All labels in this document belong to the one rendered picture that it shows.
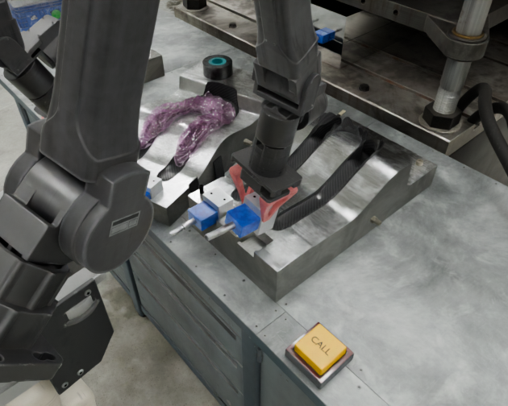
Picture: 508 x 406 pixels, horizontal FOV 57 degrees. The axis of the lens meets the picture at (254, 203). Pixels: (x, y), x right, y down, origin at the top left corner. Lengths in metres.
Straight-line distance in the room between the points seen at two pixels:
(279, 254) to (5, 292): 0.52
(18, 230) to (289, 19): 0.34
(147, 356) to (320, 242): 1.05
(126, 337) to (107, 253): 1.43
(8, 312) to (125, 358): 1.40
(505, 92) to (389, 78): 0.35
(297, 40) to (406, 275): 0.55
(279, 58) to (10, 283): 0.37
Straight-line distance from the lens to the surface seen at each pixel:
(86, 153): 0.37
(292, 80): 0.60
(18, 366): 0.41
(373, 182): 0.95
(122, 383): 1.74
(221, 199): 0.89
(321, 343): 0.79
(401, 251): 1.00
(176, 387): 1.70
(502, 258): 1.06
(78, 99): 0.36
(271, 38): 0.56
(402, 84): 1.60
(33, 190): 0.42
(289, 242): 0.85
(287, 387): 1.05
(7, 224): 0.41
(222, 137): 1.08
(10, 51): 0.80
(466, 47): 1.28
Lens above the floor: 1.51
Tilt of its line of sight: 43 degrees down
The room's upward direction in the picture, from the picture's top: straight up
